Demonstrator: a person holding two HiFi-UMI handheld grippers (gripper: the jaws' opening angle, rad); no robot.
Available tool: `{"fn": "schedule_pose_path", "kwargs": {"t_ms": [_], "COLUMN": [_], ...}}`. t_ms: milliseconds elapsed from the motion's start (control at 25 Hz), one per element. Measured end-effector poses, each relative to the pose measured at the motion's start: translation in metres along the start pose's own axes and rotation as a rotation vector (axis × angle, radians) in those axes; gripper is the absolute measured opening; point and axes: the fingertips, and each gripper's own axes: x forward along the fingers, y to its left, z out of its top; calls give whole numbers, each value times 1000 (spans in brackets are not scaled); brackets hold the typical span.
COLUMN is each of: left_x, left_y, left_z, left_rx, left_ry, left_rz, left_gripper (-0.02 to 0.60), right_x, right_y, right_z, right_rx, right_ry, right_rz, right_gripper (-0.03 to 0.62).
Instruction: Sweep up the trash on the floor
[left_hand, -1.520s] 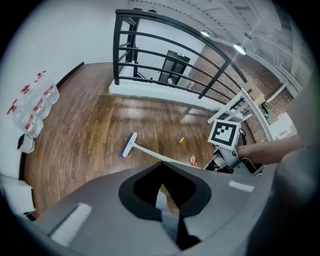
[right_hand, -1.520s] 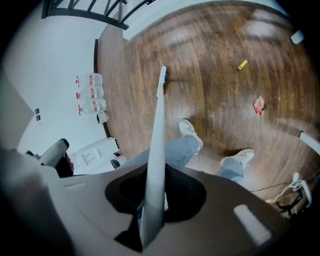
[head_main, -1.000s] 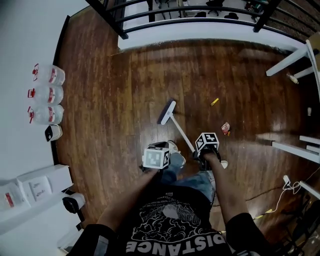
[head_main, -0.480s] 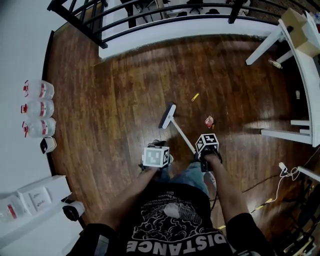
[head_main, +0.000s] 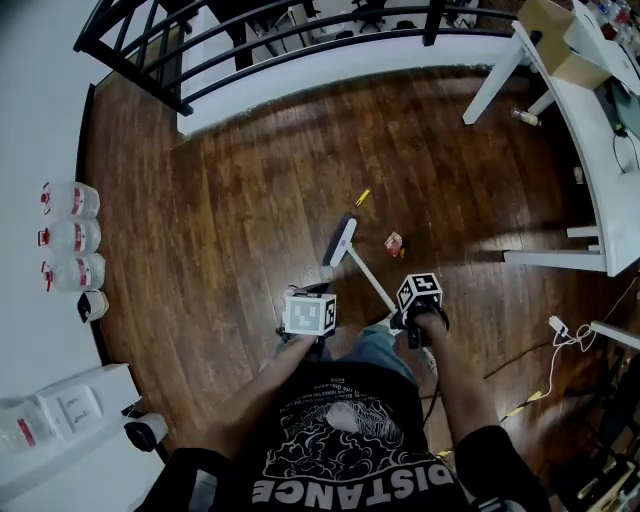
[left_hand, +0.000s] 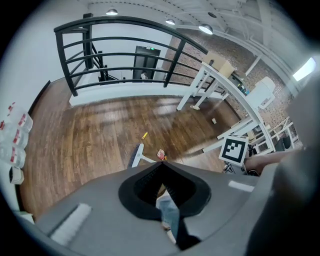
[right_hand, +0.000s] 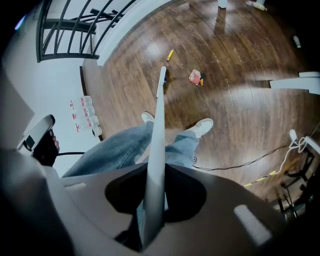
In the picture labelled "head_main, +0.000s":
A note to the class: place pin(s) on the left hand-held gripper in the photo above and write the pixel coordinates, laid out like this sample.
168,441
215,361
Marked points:
310,315

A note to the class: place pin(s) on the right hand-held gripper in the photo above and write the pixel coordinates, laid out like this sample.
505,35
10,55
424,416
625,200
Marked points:
417,292

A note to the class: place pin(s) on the red wrapper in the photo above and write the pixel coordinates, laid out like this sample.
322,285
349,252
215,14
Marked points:
392,242

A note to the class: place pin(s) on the white broom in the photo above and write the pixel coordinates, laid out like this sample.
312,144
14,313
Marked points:
342,240

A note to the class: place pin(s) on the yellow litter piece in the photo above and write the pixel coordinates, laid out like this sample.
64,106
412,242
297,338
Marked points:
362,197

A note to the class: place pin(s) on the person's left forearm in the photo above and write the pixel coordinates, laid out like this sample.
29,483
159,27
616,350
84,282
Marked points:
260,390

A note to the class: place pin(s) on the person's right forearm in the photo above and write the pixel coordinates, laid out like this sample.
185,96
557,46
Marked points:
460,385

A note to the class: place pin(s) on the person's blue jeans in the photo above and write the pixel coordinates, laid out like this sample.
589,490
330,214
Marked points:
380,350

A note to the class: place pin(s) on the white power strip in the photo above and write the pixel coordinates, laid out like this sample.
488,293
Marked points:
557,325

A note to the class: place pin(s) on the yellow black striped tape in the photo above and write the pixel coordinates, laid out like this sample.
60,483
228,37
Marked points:
520,405

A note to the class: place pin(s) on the person's black printed t-shirt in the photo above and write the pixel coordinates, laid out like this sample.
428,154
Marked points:
340,450

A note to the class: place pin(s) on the small white cup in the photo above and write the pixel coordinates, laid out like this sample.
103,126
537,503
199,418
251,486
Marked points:
578,175

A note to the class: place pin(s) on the small white table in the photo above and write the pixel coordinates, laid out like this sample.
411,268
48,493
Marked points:
617,332

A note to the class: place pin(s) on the small drink bottle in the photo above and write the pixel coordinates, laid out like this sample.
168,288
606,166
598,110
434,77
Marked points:
525,117

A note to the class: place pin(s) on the small white black bin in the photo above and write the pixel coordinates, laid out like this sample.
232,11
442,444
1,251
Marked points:
92,305
145,432

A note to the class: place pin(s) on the clear water jug red cap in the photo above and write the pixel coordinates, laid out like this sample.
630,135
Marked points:
75,272
72,200
70,236

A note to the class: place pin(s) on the long white table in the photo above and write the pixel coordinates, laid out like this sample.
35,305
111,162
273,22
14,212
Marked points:
575,115

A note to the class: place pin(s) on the white carton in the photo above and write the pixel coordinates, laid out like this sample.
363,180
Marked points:
75,407

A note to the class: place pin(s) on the black metal railing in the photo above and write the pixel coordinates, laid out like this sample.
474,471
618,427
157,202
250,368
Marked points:
434,25

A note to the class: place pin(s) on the white low cabinet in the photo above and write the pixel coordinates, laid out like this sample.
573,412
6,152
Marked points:
90,450

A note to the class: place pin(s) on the green flat device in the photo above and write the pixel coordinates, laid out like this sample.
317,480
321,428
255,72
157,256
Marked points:
627,107

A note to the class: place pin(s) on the black swivel chair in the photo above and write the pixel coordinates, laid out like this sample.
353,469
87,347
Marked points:
372,15

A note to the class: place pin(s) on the brown cardboard box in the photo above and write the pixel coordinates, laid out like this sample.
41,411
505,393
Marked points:
555,40

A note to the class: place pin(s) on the white flat box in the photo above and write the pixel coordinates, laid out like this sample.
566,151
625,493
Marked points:
600,40

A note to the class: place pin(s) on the clear water jug red label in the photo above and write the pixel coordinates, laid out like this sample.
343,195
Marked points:
20,430

